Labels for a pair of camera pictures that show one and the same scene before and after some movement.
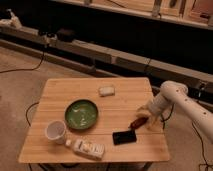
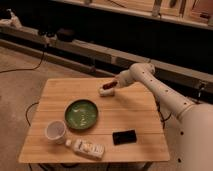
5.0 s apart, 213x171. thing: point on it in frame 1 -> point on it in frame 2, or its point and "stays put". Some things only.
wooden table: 93,120 stays put
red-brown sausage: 138,122 -> 109,85
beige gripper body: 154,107 -> 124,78
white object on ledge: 12,22 stays put
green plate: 81,114 stays put
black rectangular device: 124,137 stays put
